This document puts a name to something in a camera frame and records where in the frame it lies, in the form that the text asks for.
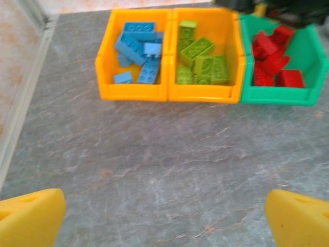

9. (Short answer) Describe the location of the small green lego brick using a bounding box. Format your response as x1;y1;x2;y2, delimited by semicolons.
176;65;195;84

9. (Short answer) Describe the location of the small red lego brick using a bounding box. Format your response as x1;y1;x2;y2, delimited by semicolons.
276;69;305;88

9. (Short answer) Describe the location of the green plastic bin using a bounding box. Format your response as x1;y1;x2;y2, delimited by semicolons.
240;14;323;107

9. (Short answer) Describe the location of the aluminium table edge rail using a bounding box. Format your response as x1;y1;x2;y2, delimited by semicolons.
0;19;59;186

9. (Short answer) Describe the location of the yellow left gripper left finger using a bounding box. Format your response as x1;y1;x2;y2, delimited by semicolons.
0;188;67;247

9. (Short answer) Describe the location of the aluminium frame post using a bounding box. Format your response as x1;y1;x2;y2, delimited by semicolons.
19;0;59;28

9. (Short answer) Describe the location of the orange plastic bin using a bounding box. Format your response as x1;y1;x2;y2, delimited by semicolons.
95;9;172;101
167;7;245;104

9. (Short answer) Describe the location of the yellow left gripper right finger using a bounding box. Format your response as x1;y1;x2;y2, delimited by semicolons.
264;189;329;247

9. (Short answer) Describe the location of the blue lego brick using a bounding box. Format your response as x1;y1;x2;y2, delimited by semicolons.
118;52;133;67
114;32;147;65
143;42;162;57
123;22;156;34
113;72;134;84
137;58;161;85

